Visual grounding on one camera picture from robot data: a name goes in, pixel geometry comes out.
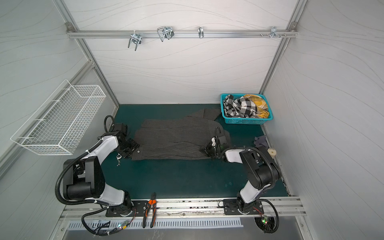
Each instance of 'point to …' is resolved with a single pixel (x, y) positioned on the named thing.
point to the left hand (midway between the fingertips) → (138, 147)
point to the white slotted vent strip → (159, 223)
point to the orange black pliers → (152, 202)
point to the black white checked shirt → (241, 107)
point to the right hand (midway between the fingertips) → (201, 146)
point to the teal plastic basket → (230, 120)
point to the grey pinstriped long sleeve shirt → (180, 138)
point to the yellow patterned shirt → (262, 107)
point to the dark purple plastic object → (261, 142)
